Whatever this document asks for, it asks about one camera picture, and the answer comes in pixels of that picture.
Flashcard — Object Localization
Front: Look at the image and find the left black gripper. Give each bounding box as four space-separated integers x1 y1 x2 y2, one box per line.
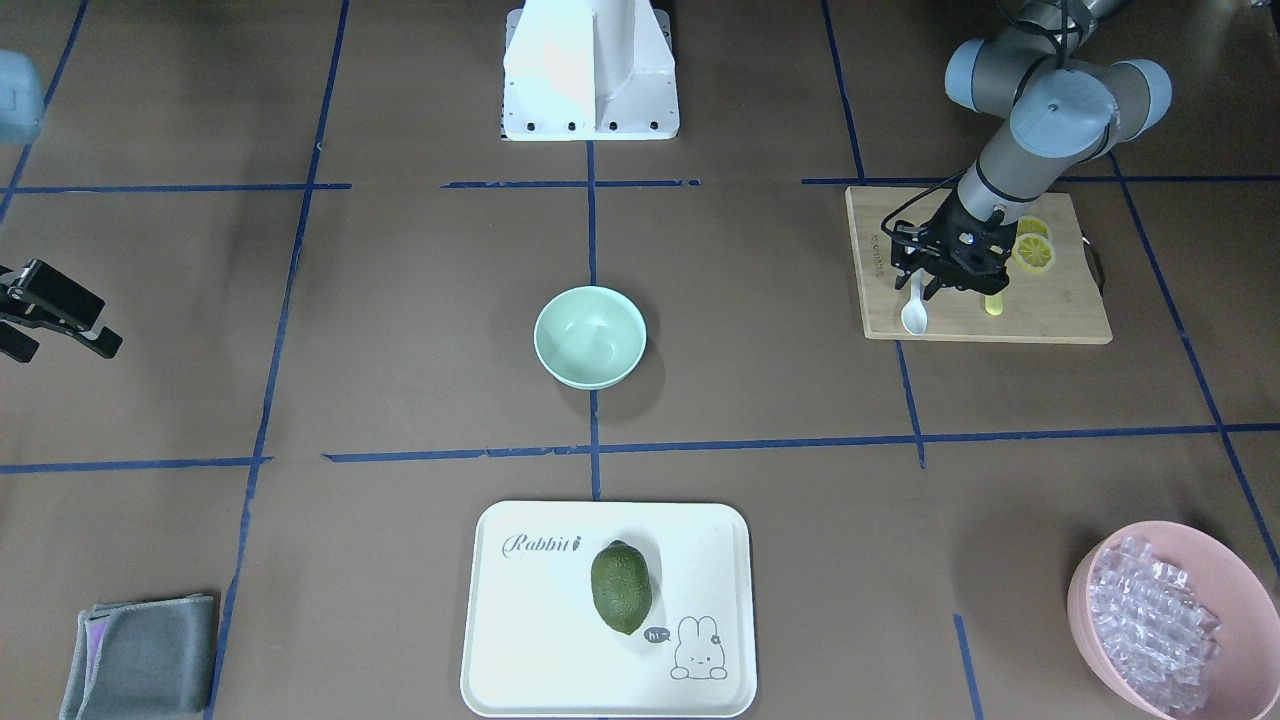
915 192 1016 304

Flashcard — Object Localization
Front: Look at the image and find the white plastic spoon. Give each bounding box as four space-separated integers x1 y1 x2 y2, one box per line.
900 272 929 336

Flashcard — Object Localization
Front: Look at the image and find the green ceramic bowl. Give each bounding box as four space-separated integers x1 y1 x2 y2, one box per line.
532 286 648 391

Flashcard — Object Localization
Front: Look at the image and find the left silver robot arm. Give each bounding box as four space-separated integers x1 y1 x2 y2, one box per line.
882 1 1172 299

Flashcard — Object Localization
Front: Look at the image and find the pink bowl with ice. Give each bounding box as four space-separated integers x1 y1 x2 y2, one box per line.
1066 521 1279 719

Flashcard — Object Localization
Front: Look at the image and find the yellow plastic knife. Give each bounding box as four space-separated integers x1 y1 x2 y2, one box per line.
983 292 1005 316

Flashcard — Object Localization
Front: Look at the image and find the front lemon slice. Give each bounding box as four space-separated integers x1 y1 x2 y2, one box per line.
1011 232 1057 274

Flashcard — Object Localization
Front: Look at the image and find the bamboo cutting board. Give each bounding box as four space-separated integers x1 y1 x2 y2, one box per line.
845 186 1114 345

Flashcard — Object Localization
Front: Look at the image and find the grey folded cloth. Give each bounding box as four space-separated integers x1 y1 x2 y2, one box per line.
58 594 216 719

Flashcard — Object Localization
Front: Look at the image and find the green avocado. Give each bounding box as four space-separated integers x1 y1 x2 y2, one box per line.
590 539 653 635

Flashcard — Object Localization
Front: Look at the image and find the cream rabbit tray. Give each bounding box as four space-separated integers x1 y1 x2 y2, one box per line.
460 501 758 719

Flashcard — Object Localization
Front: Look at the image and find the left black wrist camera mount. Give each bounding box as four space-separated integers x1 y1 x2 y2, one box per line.
888 220 929 291

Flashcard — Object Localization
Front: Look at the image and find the black camera cable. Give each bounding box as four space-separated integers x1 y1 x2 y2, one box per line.
881 172 966 241

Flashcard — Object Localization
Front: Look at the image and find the white pedestal column base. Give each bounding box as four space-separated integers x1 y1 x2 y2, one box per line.
500 1 681 142

